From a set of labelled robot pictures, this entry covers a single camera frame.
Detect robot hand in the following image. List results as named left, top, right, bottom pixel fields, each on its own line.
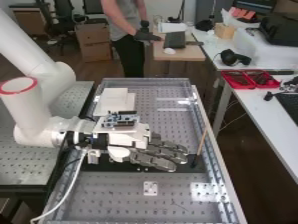
left=92, top=111, right=190, bottom=173

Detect small grey circuit board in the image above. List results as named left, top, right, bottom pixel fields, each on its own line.
left=142, top=181, right=160, bottom=197

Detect black plate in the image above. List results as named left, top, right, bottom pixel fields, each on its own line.
left=81, top=152, right=208, bottom=174

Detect small white box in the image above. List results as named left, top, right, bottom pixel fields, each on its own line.
left=93, top=87, right=137, bottom=116

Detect thin stick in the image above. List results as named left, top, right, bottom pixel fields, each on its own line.
left=190, top=133, right=209, bottom=169

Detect clear box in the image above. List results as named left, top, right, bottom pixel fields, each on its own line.
left=80, top=77, right=220, bottom=174
left=40, top=171, right=249, bottom=224

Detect wooden desk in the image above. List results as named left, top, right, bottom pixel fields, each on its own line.
left=152, top=31, right=208, bottom=78

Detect red tray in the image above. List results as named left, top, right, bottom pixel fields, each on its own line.
left=220, top=69, right=258, bottom=90
left=245, top=68, right=282, bottom=89

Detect large cardboard box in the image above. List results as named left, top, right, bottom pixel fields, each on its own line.
left=75, top=22, right=113, bottom=63

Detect white desk with keyboard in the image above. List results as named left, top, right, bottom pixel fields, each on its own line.
left=212, top=74, right=298, bottom=185

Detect black headphones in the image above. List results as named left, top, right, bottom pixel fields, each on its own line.
left=220, top=48, right=253, bottom=67

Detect person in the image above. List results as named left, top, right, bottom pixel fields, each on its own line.
left=100, top=0, right=164, bottom=79

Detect black keyboard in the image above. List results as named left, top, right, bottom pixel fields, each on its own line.
left=274, top=92, right=298, bottom=127

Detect small cardboard box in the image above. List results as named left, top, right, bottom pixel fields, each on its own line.
left=214, top=22, right=237, bottom=41

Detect white desk with headphones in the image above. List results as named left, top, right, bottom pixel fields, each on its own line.
left=192, top=27, right=298, bottom=73

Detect black office chair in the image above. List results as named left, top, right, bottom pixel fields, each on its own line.
left=43, top=0, right=91, bottom=56

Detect black case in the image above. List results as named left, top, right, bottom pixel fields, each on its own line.
left=258, top=14, right=298, bottom=47

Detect white cable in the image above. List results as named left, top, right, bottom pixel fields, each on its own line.
left=29, top=148, right=88, bottom=224

